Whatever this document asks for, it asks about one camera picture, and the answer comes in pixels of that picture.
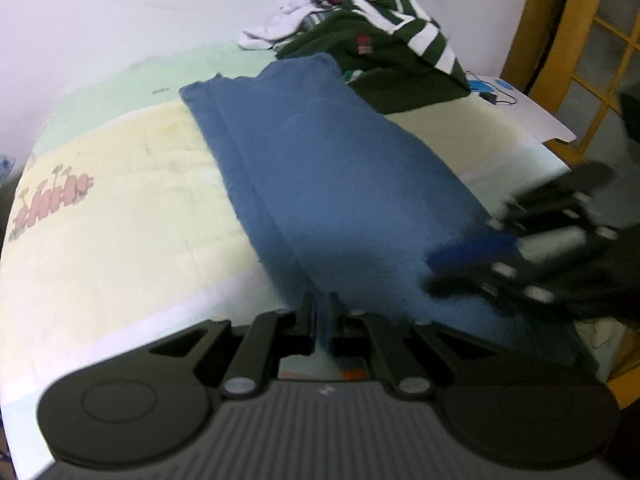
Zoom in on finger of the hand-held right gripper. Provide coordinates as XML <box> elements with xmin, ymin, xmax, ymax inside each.
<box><xmin>492</xmin><ymin>161</ymin><xmax>618</xmax><ymax>233</ymax></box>
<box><xmin>423</xmin><ymin>234</ymin><xmax>525</xmax><ymax>307</ymax></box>

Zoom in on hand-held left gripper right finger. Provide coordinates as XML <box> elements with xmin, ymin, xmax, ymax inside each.
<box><xmin>321</xmin><ymin>292</ymin><xmax>502</xmax><ymax>400</ymax></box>

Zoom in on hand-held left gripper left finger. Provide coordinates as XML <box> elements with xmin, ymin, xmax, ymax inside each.
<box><xmin>149</xmin><ymin>291</ymin><xmax>321</xmax><ymax>401</ymax></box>

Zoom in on dark grey object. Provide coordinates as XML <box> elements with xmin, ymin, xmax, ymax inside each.
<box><xmin>619</xmin><ymin>89</ymin><xmax>640</xmax><ymax>143</ymax></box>

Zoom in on green white striped sweater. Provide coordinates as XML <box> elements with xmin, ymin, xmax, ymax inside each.
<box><xmin>275</xmin><ymin>0</ymin><xmax>473</xmax><ymax>116</ymax></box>

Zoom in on pastel printed blanket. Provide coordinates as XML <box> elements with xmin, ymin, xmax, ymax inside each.
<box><xmin>0</xmin><ymin>42</ymin><xmax>626</xmax><ymax>478</ymax></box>

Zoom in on blue striped knit garment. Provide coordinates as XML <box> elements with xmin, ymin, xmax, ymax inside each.
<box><xmin>299</xmin><ymin>11</ymin><xmax>327</xmax><ymax>34</ymax></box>

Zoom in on white garment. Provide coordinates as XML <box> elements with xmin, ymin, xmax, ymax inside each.
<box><xmin>237</xmin><ymin>0</ymin><xmax>313</xmax><ymax>52</ymax></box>

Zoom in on wooden lattice frame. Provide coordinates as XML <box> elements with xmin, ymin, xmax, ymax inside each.
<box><xmin>502</xmin><ymin>0</ymin><xmax>640</xmax><ymax>411</ymax></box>

